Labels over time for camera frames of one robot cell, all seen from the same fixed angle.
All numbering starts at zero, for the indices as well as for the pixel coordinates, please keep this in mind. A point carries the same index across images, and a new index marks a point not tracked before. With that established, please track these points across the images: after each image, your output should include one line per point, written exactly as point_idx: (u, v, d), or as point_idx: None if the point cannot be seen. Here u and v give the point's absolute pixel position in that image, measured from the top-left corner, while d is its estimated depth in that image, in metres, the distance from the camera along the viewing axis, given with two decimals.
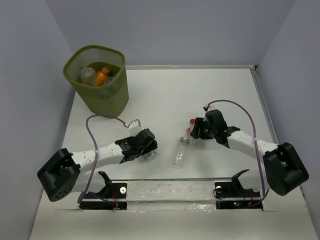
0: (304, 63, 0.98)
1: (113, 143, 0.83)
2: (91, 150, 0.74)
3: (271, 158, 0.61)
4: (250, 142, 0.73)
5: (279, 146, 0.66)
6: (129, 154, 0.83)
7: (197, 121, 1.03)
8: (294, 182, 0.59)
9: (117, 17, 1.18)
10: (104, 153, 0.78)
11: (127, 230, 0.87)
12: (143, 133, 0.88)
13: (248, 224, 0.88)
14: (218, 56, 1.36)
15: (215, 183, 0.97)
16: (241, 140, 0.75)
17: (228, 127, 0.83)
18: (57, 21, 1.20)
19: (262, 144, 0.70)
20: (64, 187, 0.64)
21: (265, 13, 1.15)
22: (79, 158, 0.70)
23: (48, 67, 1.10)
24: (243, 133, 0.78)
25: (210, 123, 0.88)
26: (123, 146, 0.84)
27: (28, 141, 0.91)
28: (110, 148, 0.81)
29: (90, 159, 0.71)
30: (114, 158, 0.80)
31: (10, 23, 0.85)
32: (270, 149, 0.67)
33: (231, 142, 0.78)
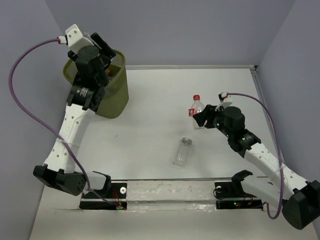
0: (304, 63, 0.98)
1: (68, 108, 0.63)
2: (57, 144, 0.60)
3: (299, 199, 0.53)
4: (276, 169, 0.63)
5: (308, 184, 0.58)
6: (93, 96, 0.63)
7: (206, 109, 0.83)
8: (309, 221, 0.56)
9: (117, 16, 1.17)
10: (69, 131, 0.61)
11: (128, 230, 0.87)
12: (80, 62, 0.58)
13: (247, 224, 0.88)
14: (218, 55, 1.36)
15: (215, 183, 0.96)
16: (264, 162, 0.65)
17: (248, 135, 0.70)
18: (57, 20, 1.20)
19: (288, 177, 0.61)
20: (74, 187, 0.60)
21: (265, 12, 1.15)
22: (54, 163, 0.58)
23: (48, 66, 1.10)
24: (265, 149, 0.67)
25: (227, 123, 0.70)
26: (79, 96, 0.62)
27: (28, 141, 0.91)
28: (71, 117, 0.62)
29: (64, 153, 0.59)
30: (84, 120, 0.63)
31: (9, 21, 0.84)
32: (299, 187, 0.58)
33: (250, 157, 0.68)
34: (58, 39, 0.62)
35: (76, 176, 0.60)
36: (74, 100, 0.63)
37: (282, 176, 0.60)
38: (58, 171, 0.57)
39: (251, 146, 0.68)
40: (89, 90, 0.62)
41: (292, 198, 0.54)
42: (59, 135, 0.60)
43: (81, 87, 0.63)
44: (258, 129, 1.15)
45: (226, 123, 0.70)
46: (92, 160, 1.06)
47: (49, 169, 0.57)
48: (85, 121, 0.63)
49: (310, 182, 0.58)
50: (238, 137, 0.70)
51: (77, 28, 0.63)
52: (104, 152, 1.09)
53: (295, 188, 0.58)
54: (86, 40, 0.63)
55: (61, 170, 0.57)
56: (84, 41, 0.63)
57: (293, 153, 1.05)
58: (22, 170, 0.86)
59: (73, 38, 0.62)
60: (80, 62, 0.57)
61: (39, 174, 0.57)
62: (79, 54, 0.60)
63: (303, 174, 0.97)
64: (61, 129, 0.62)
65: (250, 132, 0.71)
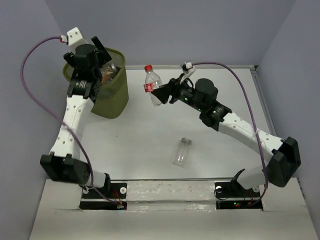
0: (304, 62, 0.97)
1: (69, 99, 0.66)
2: (61, 132, 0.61)
3: (280, 159, 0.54)
4: (251, 135, 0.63)
5: (283, 142, 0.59)
6: (92, 88, 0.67)
7: (171, 84, 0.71)
8: (290, 175, 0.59)
9: (116, 16, 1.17)
10: (72, 119, 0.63)
11: (127, 230, 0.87)
12: (79, 55, 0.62)
13: (248, 224, 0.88)
14: (218, 55, 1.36)
15: (215, 183, 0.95)
16: (239, 130, 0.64)
17: (219, 108, 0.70)
18: (57, 20, 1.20)
19: (265, 139, 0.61)
20: (81, 174, 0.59)
21: (265, 12, 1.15)
22: (61, 149, 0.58)
23: (47, 65, 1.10)
24: (237, 118, 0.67)
25: (200, 98, 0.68)
26: (79, 89, 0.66)
27: (28, 141, 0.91)
28: (73, 107, 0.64)
29: (71, 139, 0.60)
30: (85, 111, 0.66)
31: (9, 21, 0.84)
32: (276, 146, 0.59)
33: (224, 128, 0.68)
34: (60, 37, 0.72)
35: (82, 163, 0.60)
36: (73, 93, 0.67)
37: (258, 140, 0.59)
38: (66, 155, 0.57)
39: (223, 118, 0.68)
40: (87, 83, 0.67)
41: (273, 160, 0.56)
42: (63, 122, 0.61)
43: (80, 81, 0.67)
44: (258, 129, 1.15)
45: (197, 97, 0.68)
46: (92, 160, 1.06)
47: (56, 155, 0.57)
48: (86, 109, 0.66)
49: (285, 140, 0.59)
50: (209, 111, 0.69)
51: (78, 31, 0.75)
52: (104, 152, 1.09)
53: (273, 149, 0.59)
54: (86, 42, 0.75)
55: (69, 155, 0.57)
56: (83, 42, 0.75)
57: None
58: (21, 169, 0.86)
59: (74, 39, 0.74)
60: (79, 55, 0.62)
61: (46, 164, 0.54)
62: (77, 50, 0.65)
63: (303, 174, 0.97)
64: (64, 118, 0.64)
65: (220, 104, 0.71)
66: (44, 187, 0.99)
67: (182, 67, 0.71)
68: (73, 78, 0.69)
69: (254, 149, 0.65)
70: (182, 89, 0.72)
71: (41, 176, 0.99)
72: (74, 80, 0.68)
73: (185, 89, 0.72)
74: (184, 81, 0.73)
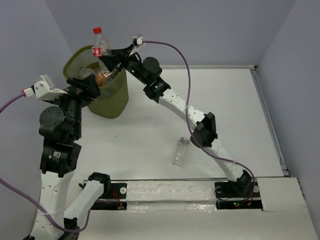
0: (304, 62, 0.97)
1: (43, 176, 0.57)
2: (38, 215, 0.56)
3: (200, 129, 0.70)
4: (183, 108, 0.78)
5: (205, 115, 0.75)
6: (68, 158, 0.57)
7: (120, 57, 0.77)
8: (208, 140, 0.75)
9: (117, 16, 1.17)
10: (50, 200, 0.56)
11: (127, 230, 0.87)
12: (45, 130, 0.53)
13: (248, 223, 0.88)
14: (218, 56, 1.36)
15: (215, 183, 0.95)
16: (174, 104, 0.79)
17: (160, 83, 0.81)
18: (57, 21, 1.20)
19: (192, 113, 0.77)
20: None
21: (265, 13, 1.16)
22: (41, 235, 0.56)
23: (47, 66, 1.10)
24: (174, 94, 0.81)
25: (146, 75, 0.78)
26: (53, 162, 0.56)
27: (27, 142, 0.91)
28: (48, 186, 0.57)
29: (49, 224, 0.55)
30: (63, 186, 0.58)
31: (9, 22, 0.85)
32: (200, 119, 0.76)
33: (163, 102, 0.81)
34: (23, 93, 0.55)
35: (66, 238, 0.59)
36: (47, 165, 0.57)
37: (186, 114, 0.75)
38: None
39: (163, 93, 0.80)
40: (62, 153, 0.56)
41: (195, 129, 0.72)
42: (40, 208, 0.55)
43: (52, 151, 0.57)
44: (258, 130, 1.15)
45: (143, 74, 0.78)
46: (92, 160, 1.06)
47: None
48: (63, 183, 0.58)
49: (206, 114, 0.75)
50: (152, 86, 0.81)
51: (44, 81, 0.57)
52: (104, 152, 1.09)
53: (197, 121, 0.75)
54: (57, 93, 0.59)
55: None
56: (53, 93, 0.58)
57: (293, 153, 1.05)
58: (21, 170, 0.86)
59: (42, 93, 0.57)
60: (46, 130, 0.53)
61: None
62: (42, 119, 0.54)
63: (304, 174, 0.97)
64: (41, 197, 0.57)
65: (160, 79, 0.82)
66: None
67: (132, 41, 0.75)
68: (46, 144, 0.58)
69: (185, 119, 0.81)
70: (130, 62, 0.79)
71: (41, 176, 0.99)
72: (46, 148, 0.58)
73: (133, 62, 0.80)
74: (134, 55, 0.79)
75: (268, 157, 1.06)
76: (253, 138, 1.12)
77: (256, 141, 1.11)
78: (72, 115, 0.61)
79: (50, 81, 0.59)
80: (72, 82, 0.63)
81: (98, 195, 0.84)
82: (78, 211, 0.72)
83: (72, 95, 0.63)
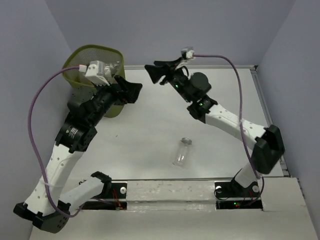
0: (304, 62, 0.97)
1: (55, 147, 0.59)
2: (39, 183, 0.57)
3: (262, 146, 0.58)
4: (235, 124, 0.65)
5: (266, 130, 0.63)
6: (83, 137, 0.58)
7: (165, 68, 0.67)
8: (274, 161, 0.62)
9: (116, 16, 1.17)
10: (54, 172, 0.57)
11: (127, 230, 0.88)
12: (73, 103, 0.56)
13: (248, 222, 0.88)
14: (219, 55, 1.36)
15: (215, 183, 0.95)
16: (225, 121, 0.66)
17: (206, 100, 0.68)
18: (57, 21, 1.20)
19: (248, 128, 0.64)
20: (53, 225, 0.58)
21: (265, 13, 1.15)
22: (35, 203, 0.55)
23: (48, 66, 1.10)
24: (223, 109, 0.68)
25: (192, 91, 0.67)
26: (68, 136, 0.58)
27: (27, 141, 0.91)
28: (56, 158, 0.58)
29: (46, 196, 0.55)
30: (69, 163, 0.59)
31: (9, 22, 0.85)
32: (259, 134, 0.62)
33: (210, 119, 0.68)
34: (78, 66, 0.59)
35: (56, 217, 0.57)
36: (61, 139, 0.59)
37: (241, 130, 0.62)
38: (36, 213, 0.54)
39: (209, 110, 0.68)
40: (79, 131, 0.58)
41: (256, 147, 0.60)
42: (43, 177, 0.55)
43: (71, 127, 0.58)
44: None
45: (188, 90, 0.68)
46: (92, 160, 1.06)
47: (29, 210, 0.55)
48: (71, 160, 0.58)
49: (268, 128, 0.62)
50: (197, 103, 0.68)
51: (97, 65, 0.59)
52: (104, 152, 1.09)
53: (256, 136, 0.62)
54: (101, 80, 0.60)
55: (39, 214, 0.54)
56: (99, 78, 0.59)
57: (293, 153, 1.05)
58: (21, 170, 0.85)
59: (90, 73, 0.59)
60: (73, 103, 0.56)
61: (19, 213, 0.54)
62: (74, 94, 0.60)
63: (304, 174, 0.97)
64: (47, 167, 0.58)
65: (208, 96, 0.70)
66: None
67: (182, 54, 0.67)
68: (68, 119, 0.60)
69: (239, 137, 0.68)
70: (174, 75, 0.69)
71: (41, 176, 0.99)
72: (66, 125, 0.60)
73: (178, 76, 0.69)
74: (180, 68, 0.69)
75: None
76: None
77: None
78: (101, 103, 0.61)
79: (104, 68, 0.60)
80: (120, 80, 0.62)
81: (94, 194, 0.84)
82: (73, 198, 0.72)
83: (112, 89, 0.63)
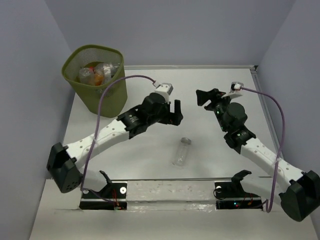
0: (305, 63, 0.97)
1: (115, 121, 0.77)
2: (88, 137, 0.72)
3: (297, 190, 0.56)
4: (271, 162, 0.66)
5: (304, 175, 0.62)
6: (136, 127, 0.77)
7: (213, 93, 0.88)
8: (308, 210, 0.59)
9: (116, 16, 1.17)
10: (104, 136, 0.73)
11: (127, 230, 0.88)
12: (148, 100, 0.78)
13: (248, 223, 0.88)
14: (218, 55, 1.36)
15: (215, 183, 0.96)
16: (260, 156, 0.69)
17: (243, 132, 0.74)
18: (57, 21, 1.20)
19: (284, 169, 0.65)
20: (69, 181, 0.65)
21: (266, 13, 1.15)
22: (75, 150, 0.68)
23: (48, 66, 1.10)
24: (260, 144, 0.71)
25: (228, 119, 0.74)
26: (129, 120, 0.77)
27: (27, 141, 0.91)
28: (112, 128, 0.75)
29: (87, 148, 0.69)
30: (116, 139, 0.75)
31: (9, 22, 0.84)
32: (295, 178, 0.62)
33: (245, 151, 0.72)
34: (154, 81, 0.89)
35: (74, 175, 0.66)
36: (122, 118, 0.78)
37: (277, 168, 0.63)
38: (72, 157, 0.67)
39: (246, 142, 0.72)
40: (137, 121, 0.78)
41: (290, 190, 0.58)
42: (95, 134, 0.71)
43: (133, 115, 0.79)
44: (258, 130, 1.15)
45: (226, 118, 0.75)
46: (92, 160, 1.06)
47: (68, 151, 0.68)
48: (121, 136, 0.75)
49: (306, 173, 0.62)
50: (234, 133, 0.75)
51: (169, 86, 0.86)
52: (104, 152, 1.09)
53: (292, 179, 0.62)
54: (164, 93, 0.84)
55: (72, 159, 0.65)
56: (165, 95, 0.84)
57: (293, 153, 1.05)
58: (21, 170, 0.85)
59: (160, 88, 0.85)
60: (149, 100, 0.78)
61: (58, 149, 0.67)
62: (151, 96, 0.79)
63: None
64: (101, 131, 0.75)
65: (247, 130, 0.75)
66: (44, 187, 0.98)
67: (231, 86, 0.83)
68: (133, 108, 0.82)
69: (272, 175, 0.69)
70: (218, 104, 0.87)
71: (41, 176, 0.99)
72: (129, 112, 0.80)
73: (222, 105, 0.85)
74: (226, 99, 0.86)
75: None
76: None
77: None
78: (159, 109, 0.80)
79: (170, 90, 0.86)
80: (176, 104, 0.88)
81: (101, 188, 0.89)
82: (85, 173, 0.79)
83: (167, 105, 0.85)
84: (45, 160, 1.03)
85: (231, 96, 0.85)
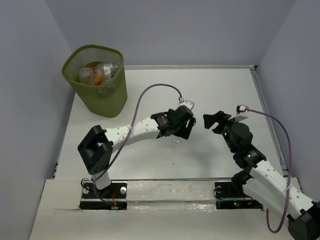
0: (304, 63, 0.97)
1: (148, 119, 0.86)
2: (124, 127, 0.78)
3: (306, 220, 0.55)
4: (282, 189, 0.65)
5: (314, 204, 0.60)
6: (166, 129, 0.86)
7: (219, 115, 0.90)
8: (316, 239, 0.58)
9: (116, 16, 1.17)
10: (138, 129, 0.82)
11: (127, 230, 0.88)
12: (182, 110, 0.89)
13: (248, 223, 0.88)
14: (218, 55, 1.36)
15: (216, 183, 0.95)
16: (270, 181, 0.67)
17: (253, 153, 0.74)
18: (57, 20, 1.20)
19: (295, 196, 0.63)
20: (99, 163, 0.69)
21: (265, 13, 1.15)
22: (113, 135, 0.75)
23: (48, 66, 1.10)
24: (270, 167, 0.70)
25: (235, 139, 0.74)
26: (160, 121, 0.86)
27: (28, 141, 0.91)
28: (145, 124, 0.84)
29: (122, 136, 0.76)
30: (148, 133, 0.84)
31: (9, 22, 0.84)
32: (305, 208, 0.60)
33: (255, 174, 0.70)
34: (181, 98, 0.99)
35: (106, 159, 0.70)
36: (155, 118, 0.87)
37: (288, 196, 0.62)
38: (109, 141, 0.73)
39: (257, 165, 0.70)
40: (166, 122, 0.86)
41: (299, 220, 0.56)
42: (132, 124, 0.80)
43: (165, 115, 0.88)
44: (258, 129, 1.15)
45: (233, 138, 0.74)
46: None
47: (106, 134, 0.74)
48: (152, 133, 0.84)
49: (316, 202, 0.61)
50: (243, 153, 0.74)
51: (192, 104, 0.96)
52: None
53: (302, 209, 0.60)
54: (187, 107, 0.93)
55: (110, 142, 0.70)
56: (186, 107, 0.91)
57: (293, 153, 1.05)
58: (21, 169, 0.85)
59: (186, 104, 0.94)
60: (184, 109, 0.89)
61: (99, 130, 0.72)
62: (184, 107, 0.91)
63: (304, 174, 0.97)
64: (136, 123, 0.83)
65: (256, 150, 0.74)
66: (44, 187, 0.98)
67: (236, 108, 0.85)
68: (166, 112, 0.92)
69: (282, 201, 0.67)
70: (225, 125, 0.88)
71: (41, 176, 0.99)
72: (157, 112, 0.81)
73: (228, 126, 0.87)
74: (231, 120, 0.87)
75: (269, 157, 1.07)
76: (253, 138, 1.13)
77: (256, 141, 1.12)
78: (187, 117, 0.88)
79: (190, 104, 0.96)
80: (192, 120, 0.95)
81: (103, 187, 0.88)
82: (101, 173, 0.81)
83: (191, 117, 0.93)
84: (45, 160, 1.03)
85: (237, 118, 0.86)
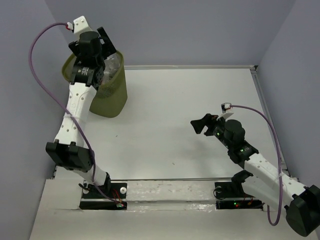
0: (304, 63, 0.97)
1: (72, 86, 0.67)
2: (65, 119, 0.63)
3: (299, 205, 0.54)
4: (274, 177, 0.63)
5: (306, 189, 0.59)
6: (94, 74, 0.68)
7: (207, 118, 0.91)
8: (313, 227, 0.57)
9: (116, 16, 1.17)
10: (76, 106, 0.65)
11: (128, 230, 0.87)
12: (83, 42, 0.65)
13: (248, 223, 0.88)
14: (218, 56, 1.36)
15: (216, 183, 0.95)
16: (263, 171, 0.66)
17: (246, 147, 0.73)
18: (57, 21, 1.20)
19: (287, 184, 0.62)
20: (85, 161, 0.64)
21: (265, 13, 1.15)
22: (66, 136, 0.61)
23: (48, 66, 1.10)
24: (263, 159, 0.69)
25: (227, 135, 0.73)
26: (81, 75, 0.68)
27: (28, 141, 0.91)
28: (76, 94, 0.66)
29: (74, 127, 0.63)
30: (88, 95, 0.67)
31: (10, 22, 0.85)
32: (298, 192, 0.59)
33: (249, 167, 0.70)
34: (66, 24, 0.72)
35: (85, 151, 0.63)
36: (76, 80, 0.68)
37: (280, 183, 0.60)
38: (70, 144, 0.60)
39: (249, 157, 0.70)
40: (90, 69, 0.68)
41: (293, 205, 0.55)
42: (67, 110, 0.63)
43: (81, 68, 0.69)
44: (258, 129, 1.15)
45: (226, 135, 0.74)
46: None
47: (61, 143, 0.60)
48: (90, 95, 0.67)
49: (309, 187, 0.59)
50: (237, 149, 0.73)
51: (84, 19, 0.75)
52: (104, 152, 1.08)
53: (295, 194, 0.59)
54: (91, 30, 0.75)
55: (71, 143, 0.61)
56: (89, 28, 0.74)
57: (293, 152, 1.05)
58: (21, 169, 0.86)
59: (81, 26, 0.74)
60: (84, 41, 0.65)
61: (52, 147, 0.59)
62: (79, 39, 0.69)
63: (303, 173, 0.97)
64: (68, 105, 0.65)
65: (249, 145, 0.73)
66: (44, 187, 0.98)
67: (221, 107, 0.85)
68: (77, 64, 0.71)
69: (277, 191, 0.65)
70: (217, 124, 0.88)
71: (41, 176, 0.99)
72: (75, 68, 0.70)
73: (219, 125, 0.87)
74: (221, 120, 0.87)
75: (269, 157, 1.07)
76: (253, 138, 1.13)
77: (256, 140, 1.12)
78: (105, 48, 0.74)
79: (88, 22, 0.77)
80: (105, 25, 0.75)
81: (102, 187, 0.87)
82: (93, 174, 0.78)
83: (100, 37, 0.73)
84: (45, 160, 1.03)
85: (224, 116, 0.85)
